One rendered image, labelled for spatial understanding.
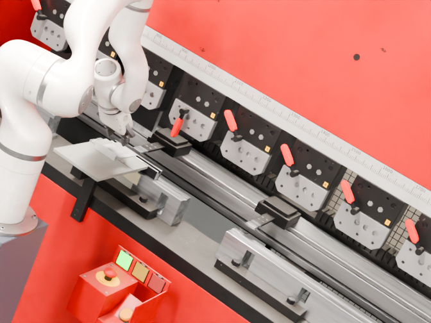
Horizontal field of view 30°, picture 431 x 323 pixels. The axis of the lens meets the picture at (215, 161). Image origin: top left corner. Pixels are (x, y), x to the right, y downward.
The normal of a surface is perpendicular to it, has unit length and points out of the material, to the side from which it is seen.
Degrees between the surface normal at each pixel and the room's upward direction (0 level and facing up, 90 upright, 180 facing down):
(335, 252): 0
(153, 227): 0
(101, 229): 90
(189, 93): 90
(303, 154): 90
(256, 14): 90
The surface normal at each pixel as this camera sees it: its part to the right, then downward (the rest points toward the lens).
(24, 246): 0.82, 0.49
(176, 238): 0.39, -0.85
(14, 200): 0.48, 0.51
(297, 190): -0.48, 0.14
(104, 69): -0.01, -0.57
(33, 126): 0.61, -0.48
